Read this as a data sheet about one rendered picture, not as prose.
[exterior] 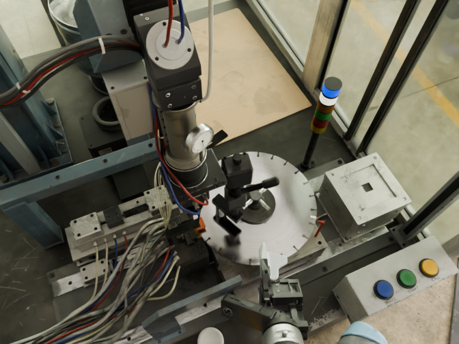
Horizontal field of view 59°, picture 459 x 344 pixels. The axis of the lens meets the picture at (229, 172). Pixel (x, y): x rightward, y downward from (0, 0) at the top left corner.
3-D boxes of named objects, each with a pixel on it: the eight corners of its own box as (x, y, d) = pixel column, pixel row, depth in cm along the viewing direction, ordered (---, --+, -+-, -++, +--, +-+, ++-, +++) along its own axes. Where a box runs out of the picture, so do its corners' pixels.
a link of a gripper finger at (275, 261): (283, 242, 92) (288, 282, 87) (257, 243, 92) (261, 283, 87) (285, 237, 89) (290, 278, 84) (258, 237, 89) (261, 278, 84)
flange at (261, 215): (264, 230, 104) (265, 226, 102) (226, 212, 107) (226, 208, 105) (281, 196, 109) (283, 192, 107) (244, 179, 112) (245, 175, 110)
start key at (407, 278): (406, 269, 106) (409, 267, 104) (415, 284, 104) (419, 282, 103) (393, 276, 105) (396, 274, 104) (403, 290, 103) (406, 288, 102)
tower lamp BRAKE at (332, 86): (333, 82, 106) (336, 74, 103) (342, 95, 104) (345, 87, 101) (318, 87, 105) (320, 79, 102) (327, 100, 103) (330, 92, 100)
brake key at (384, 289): (384, 280, 105) (386, 278, 103) (393, 295, 103) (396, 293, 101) (371, 287, 104) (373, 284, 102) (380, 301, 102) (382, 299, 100)
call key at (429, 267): (428, 259, 108) (432, 256, 106) (438, 273, 106) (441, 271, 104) (416, 265, 107) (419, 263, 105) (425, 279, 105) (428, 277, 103)
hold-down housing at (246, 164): (243, 190, 96) (247, 143, 79) (249, 208, 94) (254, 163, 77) (220, 196, 95) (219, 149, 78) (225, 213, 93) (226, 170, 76)
